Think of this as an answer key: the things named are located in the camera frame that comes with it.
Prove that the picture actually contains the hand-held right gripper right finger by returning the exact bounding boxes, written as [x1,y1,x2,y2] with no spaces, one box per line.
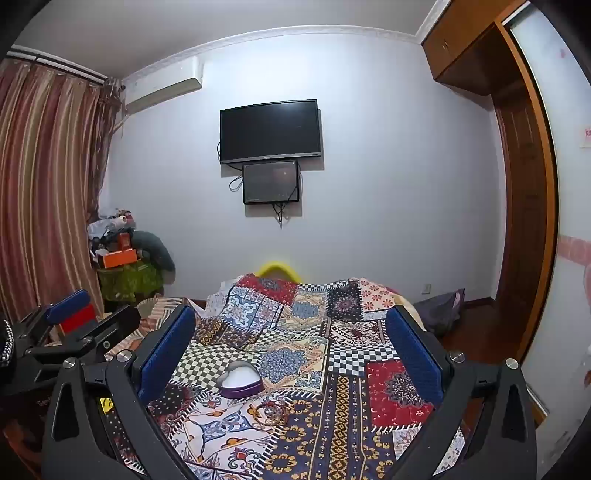
[385,305,539,480]

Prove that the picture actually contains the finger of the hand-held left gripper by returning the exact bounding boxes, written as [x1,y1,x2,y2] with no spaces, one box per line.
[16,290,92,345]
[25,305,142,370]

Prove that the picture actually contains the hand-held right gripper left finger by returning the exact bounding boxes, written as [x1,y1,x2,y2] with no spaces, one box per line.
[41,305,199,480]

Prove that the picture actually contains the purple heart-shaped jewelry box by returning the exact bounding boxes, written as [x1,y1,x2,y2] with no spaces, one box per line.
[218,361,264,399]

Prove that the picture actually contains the red beaded bracelet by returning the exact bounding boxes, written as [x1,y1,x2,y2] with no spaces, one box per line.
[253,400,279,428]

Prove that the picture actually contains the red box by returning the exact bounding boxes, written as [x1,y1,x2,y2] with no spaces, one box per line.
[59,305,99,336]

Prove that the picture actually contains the striped brown bed sheet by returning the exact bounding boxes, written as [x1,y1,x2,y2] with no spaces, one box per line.
[105,295,211,361]

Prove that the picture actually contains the dark bag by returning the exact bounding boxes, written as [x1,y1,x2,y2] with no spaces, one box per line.
[412,288,466,337]

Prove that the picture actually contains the flat orange box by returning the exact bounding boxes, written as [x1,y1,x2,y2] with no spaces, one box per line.
[102,249,140,270]

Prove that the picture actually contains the white plastic bags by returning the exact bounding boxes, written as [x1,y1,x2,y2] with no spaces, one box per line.
[87,209,136,254]

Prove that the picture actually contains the patchwork printed blanket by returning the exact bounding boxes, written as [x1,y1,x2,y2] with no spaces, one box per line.
[148,272,467,480]

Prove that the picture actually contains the striped red curtain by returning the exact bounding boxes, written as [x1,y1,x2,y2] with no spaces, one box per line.
[0,56,126,325]

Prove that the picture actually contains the yellow plastic object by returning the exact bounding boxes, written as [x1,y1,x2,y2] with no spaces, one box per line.
[256,261,302,282]

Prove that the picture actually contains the white sliding door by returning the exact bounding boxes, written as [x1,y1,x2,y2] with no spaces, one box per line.
[507,4,591,428]

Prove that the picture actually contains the white air conditioner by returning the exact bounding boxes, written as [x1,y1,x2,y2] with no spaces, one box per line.
[122,57,204,116]

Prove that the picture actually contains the curtain rod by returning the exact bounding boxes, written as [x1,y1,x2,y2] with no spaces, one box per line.
[6,44,124,89]

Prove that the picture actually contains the wooden upper cabinet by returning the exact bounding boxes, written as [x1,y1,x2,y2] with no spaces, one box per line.
[420,20,509,97]

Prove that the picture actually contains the braided black white cable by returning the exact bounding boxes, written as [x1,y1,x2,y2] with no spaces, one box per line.
[0,319,16,368]

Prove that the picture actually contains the black monitor cable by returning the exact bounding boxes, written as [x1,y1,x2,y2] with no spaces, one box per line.
[271,200,290,230]

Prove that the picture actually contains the wooden wardrobe frame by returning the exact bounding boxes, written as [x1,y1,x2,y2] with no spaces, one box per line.
[488,23,562,366]

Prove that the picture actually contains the small black wall monitor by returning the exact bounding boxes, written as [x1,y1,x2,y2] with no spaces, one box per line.
[242,159,302,206]

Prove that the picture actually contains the large black wall television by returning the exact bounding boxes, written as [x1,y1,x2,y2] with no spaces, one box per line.
[219,99,323,165]

